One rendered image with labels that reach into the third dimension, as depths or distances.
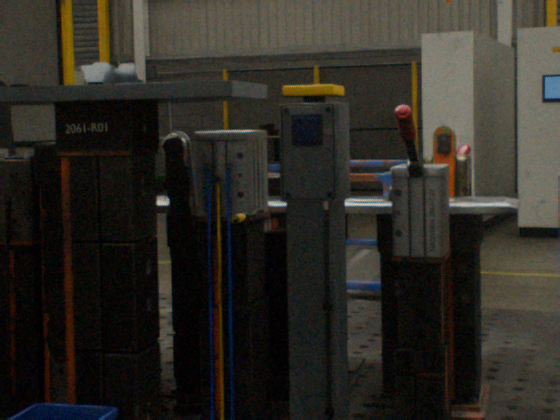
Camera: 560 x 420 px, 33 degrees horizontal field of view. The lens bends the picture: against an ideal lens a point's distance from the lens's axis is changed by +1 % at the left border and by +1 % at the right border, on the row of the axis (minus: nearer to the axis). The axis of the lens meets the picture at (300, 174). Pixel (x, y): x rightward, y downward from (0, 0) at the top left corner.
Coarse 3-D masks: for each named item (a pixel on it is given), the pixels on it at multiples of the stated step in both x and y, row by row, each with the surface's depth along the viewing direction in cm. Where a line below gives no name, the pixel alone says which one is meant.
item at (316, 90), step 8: (288, 88) 105; (296, 88) 105; (304, 88) 104; (312, 88) 104; (320, 88) 104; (328, 88) 104; (336, 88) 105; (288, 96) 105; (296, 96) 105; (304, 96) 106; (312, 96) 106; (320, 96) 106; (328, 96) 107; (336, 96) 108
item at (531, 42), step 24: (528, 48) 885; (552, 48) 878; (528, 72) 886; (552, 72) 880; (528, 96) 888; (552, 96) 878; (528, 120) 889; (552, 120) 882; (528, 144) 890; (552, 144) 883; (528, 168) 891; (552, 168) 884; (528, 192) 893; (552, 192) 886; (528, 216) 894; (552, 216) 887
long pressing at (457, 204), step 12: (276, 204) 134; (348, 204) 132; (360, 204) 131; (372, 204) 131; (384, 204) 130; (456, 204) 128; (468, 204) 127; (480, 204) 127; (492, 204) 127; (504, 204) 127; (516, 204) 133
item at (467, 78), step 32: (448, 0) 912; (448, 32) 906; (448, 64) 908; (480, 64) 932; (512, 64) 1108; (448, 96) 910; (480, 96) 933; (512, 96) 1109; (480, 128) 934; (512, 128) 1110; (480, 160) 934; (512, 160) 1111; (480, 192) 934; (512, 192) 1111
